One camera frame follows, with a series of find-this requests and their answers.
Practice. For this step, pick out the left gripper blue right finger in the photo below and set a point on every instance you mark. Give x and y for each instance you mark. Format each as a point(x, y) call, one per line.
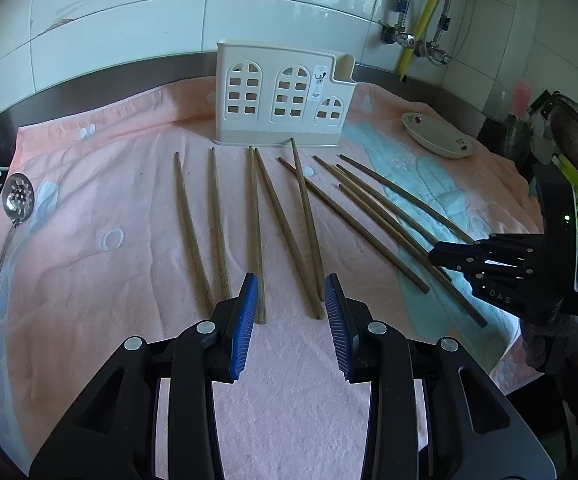
point(348, 320)

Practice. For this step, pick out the pink patterned towel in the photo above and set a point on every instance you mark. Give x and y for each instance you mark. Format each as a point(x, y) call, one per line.
point(103, 258)

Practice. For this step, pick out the white oval dish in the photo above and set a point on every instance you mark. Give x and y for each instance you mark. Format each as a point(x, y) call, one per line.
point(437, 136)

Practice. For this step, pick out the white house-shaped utensil holder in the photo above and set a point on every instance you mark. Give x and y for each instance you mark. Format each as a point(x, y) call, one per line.
point(268, 95)

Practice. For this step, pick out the yellow gas pipe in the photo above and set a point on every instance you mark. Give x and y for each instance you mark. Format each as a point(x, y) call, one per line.
point(419, 29)

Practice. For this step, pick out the metal water valve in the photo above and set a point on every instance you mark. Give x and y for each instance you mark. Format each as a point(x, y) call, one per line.
point(395, 34)

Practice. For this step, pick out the pink flower decoration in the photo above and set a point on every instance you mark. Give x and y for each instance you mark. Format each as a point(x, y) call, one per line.
point(521, 100)

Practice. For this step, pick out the steel slotted spoon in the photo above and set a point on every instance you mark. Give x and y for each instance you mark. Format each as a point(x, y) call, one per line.
point(18, 200)

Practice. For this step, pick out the brown wooden chopstick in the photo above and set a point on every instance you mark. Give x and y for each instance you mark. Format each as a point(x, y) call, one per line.
point(397, 232)
point(449, 287)
point(185, 220)
point(388, 205)
point(309, 222)
point(354, 224)
point(218, 227)
point(294, 252)
point(410, 198)
point(257, 239)

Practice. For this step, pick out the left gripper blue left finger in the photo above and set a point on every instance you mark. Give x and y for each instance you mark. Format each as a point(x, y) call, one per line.
point(234, 319)

